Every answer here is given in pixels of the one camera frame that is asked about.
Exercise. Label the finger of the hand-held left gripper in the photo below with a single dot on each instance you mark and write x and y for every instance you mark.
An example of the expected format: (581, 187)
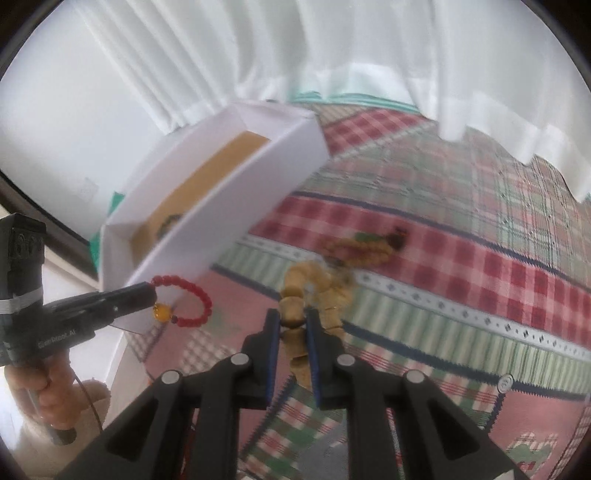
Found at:
(124, 302)

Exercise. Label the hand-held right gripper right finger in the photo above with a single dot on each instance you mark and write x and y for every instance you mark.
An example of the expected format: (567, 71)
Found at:
(314, 360)

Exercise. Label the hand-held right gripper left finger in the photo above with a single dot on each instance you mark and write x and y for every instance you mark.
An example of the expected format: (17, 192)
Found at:
(273, 355)

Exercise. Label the white cardboard box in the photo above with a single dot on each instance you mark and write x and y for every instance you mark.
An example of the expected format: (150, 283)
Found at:
(258, 184)

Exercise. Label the person's left forearm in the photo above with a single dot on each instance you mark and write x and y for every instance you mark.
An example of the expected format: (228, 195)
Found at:
(46, 457)

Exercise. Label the person's left hand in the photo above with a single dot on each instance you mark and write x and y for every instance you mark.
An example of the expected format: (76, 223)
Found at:
(57, 392)

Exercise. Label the green cloth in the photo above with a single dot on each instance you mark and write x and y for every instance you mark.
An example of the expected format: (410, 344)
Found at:
(94, 249)

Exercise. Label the dark brown baseboard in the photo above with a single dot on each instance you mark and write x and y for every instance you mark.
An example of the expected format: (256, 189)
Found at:
(64, 229)

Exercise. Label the plaid patchwork blanket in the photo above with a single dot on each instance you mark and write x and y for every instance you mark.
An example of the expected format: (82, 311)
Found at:
(438, 277)

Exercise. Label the teal striped bedsheet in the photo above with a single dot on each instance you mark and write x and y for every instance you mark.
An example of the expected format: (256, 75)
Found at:
(351, 98)

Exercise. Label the white curtain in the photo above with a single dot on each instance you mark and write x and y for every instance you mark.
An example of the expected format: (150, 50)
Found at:
(231, 46)
(508, 69)

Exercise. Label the white wall socket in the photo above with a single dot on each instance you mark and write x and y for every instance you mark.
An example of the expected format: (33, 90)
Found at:
(88, 188)

